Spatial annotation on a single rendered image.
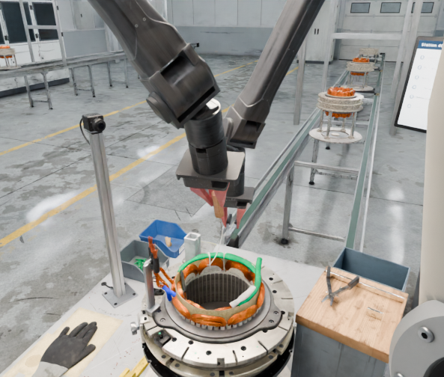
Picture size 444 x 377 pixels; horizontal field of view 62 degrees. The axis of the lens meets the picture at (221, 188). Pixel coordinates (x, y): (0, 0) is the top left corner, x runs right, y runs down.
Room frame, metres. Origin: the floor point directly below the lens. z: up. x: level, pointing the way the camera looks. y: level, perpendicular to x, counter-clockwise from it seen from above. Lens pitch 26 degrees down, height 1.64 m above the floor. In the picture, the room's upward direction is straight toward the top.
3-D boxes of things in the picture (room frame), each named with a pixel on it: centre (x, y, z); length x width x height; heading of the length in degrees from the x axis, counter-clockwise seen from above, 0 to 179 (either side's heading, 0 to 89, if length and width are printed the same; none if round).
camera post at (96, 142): (0.97, 0.34, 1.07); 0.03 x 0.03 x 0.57; 43
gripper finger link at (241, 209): (0.79, -0.03, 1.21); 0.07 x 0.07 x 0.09; 79
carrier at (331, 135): (2.72, -0.87, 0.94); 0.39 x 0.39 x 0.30
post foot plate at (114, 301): (0.97, 0.34, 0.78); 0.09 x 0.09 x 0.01; 43
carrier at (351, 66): (4.68, -1.68, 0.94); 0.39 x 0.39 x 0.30
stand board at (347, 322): (0.62, -0.29, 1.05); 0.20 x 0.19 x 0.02; 147
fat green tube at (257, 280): (0.59, -0.06, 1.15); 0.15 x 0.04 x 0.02; 152
